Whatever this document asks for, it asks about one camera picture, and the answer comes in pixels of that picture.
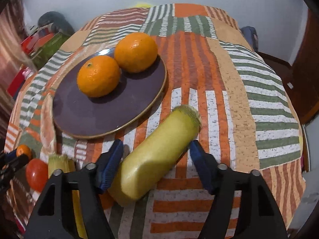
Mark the dark blue-grey cloth bundle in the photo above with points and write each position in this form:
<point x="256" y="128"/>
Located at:
<point x="57" y="22"/>

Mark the orange mandarin on plate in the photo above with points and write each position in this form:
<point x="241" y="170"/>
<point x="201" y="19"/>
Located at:
<point x="98" y="76"/>
<point x="136" y="52"/>

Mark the dark purple round plate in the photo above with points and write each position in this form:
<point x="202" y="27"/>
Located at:
<point x="86" y="118"/>

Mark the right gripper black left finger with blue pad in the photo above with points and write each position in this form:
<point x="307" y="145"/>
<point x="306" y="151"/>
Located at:
<point x="53" y="215"/>

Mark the orange mandarin on plate right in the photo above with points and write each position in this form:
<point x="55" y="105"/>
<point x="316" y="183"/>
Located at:
<point x="136" y="52"/>

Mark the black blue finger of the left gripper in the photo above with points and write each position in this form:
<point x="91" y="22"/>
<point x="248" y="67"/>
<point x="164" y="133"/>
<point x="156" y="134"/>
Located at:
<point x="10" y="164"/>

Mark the orange mandarin on plate left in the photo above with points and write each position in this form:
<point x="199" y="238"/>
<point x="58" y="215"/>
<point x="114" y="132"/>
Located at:
<point x="98" y="76"/>

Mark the green box on left shelf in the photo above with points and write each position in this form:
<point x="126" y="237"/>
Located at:
<point x="46" y="47"/>

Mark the small orange fruit far left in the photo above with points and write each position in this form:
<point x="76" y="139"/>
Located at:
<point x="24" y="150"/>

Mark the red tomato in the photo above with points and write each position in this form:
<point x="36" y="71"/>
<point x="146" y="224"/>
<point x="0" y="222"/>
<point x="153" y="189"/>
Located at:
<point x="37" y="174"/>

